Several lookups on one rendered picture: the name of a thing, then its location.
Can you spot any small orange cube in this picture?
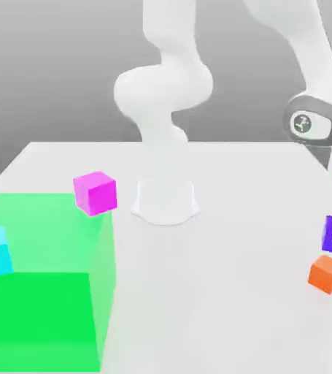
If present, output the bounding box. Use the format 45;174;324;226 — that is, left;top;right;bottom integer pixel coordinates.
307;254;332;295

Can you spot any small magenta cube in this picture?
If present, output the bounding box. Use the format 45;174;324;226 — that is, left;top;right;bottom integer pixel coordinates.
72;171;118;218

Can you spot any large green box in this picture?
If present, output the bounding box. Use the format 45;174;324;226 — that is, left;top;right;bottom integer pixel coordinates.
0;192;117;373

